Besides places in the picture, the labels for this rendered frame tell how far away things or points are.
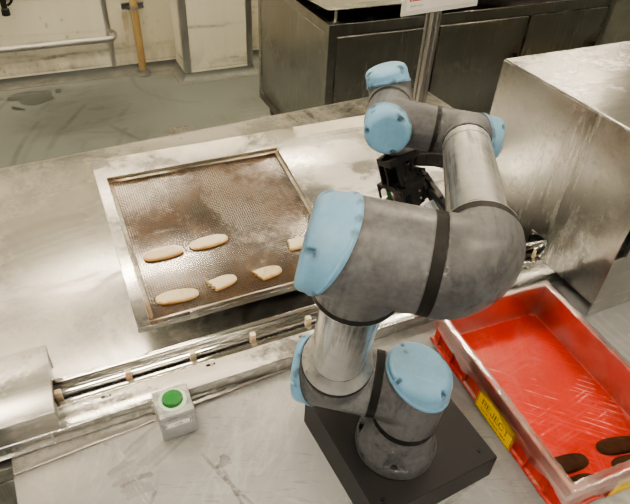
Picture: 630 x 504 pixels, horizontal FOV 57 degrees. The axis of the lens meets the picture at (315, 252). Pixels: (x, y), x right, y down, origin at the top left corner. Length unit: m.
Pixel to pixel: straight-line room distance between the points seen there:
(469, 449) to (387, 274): 0.67
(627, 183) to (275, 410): 0.92
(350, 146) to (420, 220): 1.28
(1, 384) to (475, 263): 0.98
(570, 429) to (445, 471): 0.34
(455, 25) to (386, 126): 2.46
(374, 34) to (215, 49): 1.90
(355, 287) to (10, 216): 1.46
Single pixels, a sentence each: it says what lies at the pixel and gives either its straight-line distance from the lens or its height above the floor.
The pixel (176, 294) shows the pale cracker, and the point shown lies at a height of 0.91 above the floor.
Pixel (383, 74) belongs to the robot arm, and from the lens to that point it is 1.02.
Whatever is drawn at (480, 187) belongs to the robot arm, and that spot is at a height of 1.48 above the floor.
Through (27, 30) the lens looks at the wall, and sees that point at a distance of 4.79.
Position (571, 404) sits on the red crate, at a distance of 1.42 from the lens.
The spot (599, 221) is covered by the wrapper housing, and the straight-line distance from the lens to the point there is 1.53.
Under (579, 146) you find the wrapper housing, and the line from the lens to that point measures 1.54.
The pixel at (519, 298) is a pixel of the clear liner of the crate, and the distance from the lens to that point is 1.49.
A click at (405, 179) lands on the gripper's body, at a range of 1.11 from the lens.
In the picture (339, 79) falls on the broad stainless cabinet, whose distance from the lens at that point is 3.08.
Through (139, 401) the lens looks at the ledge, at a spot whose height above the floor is 0.86.
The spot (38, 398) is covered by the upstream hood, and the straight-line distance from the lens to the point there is 1.25.
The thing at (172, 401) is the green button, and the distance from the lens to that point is 1.19.
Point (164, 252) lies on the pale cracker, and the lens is 1.48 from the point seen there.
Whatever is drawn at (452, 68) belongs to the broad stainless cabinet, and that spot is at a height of 0.64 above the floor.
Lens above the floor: 1.86
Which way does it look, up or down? 40 degrees down
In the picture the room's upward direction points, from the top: 3 degrees clockwise
